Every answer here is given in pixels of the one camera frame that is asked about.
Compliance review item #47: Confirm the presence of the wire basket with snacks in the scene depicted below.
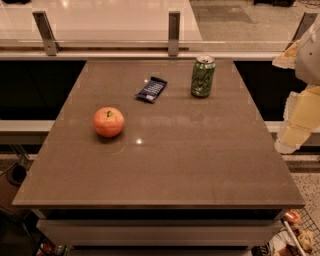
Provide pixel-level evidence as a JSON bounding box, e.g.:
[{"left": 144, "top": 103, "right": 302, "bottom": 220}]
[{"left": 266, "top": 209, "right": 320, "bottom": 256}]

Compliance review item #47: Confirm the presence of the blue snack bar wrapper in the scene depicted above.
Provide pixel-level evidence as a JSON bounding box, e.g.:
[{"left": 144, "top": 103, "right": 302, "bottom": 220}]
[{"left": 136, "top": 76, "right": 167, "bottom": 103}]

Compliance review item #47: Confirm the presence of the middle metal railing bracket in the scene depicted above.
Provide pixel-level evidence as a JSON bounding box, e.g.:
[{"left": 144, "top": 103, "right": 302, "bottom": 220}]
[{"left": 168, "top": 11, "right": 180, "bottom": 56}]

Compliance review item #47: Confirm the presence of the green soda can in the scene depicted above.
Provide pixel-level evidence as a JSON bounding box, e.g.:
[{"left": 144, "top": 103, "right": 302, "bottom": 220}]
[{"left": 191, "top": 55, "right": 215, "bottom": 97}]

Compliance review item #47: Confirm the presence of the metal railing bracket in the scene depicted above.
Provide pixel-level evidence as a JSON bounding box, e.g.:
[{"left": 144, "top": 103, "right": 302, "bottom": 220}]
[
  {"left": 32, "top": 11, "right": 60, "bottom": 56},
  {"left": 286, "top": 12, "right": 318, "bottom": 49},
  {"left": 168, "top": 11, "right": 180, "bottom": 56}
]

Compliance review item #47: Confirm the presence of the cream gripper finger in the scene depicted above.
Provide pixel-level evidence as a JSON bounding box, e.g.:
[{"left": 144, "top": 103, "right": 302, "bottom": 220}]
[
  {"left": 275, "top": 85, "right": 320, "bottom": 154},
  {"left": 272, "top": 40, "right": 299, "bottom": 69}
]

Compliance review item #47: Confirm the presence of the left metal railing bracket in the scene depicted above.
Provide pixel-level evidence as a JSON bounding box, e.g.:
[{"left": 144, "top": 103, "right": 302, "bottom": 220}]
[{"left": 32, "top": 11, "right": 60, "bottom": 56}]

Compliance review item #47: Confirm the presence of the red apple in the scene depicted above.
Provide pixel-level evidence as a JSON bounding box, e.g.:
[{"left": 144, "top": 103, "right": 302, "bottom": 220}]
[{"left": 93, "top": 107, "right": 125, "bottom": 138}]

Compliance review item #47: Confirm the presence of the right metal railing bracket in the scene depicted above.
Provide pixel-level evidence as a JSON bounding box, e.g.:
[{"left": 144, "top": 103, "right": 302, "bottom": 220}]
[{"left": 286, "top": 12, "right": 318, "bottom": 49}]

